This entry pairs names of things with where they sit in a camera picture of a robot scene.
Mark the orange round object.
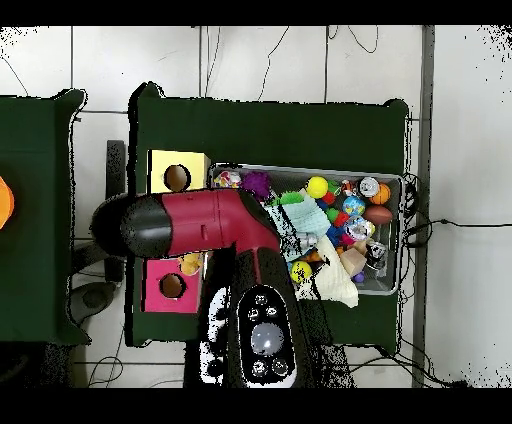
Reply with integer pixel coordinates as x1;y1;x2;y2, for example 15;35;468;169
0;175;16;231

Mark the orange toy basketball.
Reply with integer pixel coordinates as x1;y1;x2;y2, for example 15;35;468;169
369;182;392;206

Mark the purple spiky ball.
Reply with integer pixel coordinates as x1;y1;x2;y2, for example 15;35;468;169
240;170;273;201

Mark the blue globe ball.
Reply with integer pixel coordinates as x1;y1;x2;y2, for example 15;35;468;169
342;195;367;217

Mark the dark green tablecloth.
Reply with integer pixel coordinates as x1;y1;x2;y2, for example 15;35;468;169
0;88;91;346
125;82;411;348

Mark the black cable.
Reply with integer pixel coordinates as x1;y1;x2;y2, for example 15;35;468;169
403;217;512;241

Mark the green spiky ball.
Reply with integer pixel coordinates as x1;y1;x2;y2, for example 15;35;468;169
273;190;306;207

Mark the brown toy football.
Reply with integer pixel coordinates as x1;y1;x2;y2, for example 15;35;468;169
362;204;394;226

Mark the colourful confetti print packet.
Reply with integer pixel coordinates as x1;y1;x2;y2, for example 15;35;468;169
212;170;244;190

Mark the dark grey floor base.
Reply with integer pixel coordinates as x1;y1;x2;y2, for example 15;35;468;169
69;281;118;325

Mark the cream waffle cloth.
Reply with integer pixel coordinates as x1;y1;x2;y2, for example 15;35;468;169
295;235;360;309

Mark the mint waffle cloth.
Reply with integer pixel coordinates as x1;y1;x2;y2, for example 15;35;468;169
265;195;332;261

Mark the orange brown rubber toy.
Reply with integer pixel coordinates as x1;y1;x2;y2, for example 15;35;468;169
177;252;205;277

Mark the wooden box with three holes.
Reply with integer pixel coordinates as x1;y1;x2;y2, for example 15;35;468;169
141;149;212;315

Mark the silver drink can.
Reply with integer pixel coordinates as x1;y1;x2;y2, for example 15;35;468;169
356;176;380;198

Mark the shallow clear mesh bin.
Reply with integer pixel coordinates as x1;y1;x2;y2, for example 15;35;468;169
207;162;405;297

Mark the yellow ball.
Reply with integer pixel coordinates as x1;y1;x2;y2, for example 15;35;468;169
290;260;313;284
305;176;329;200

